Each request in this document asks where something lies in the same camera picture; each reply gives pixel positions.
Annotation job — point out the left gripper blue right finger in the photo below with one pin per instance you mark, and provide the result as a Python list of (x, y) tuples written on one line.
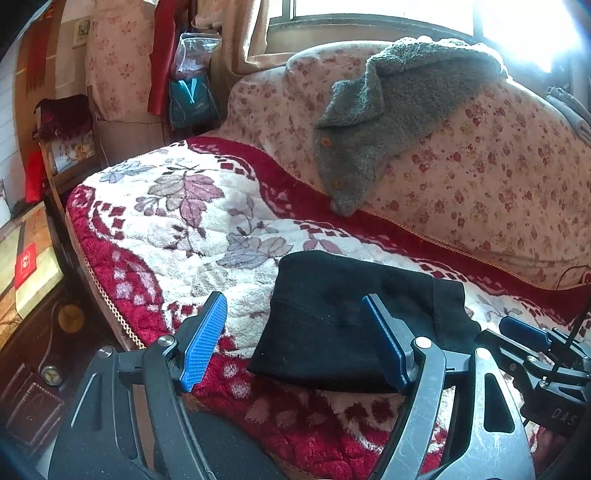
[(392, 341)]

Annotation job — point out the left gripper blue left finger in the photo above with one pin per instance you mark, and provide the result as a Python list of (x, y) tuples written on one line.
[(196, 340)]

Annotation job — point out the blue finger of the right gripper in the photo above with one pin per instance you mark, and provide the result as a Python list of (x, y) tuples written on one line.
[(525, 334)]

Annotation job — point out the black knit pants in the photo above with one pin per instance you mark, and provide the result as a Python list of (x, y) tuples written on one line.
[(316, 339)]

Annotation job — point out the red white floral blanket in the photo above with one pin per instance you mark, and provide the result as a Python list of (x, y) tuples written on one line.
[(159, 232)]

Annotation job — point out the wooden bedside table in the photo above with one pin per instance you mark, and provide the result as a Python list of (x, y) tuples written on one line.
[(29, 268)]

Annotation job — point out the teal hanging bag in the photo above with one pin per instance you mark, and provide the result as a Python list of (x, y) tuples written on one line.
[(191, 102)]

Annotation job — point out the clear plastic bag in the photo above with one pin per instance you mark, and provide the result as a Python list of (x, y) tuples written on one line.
[(193, 54)]

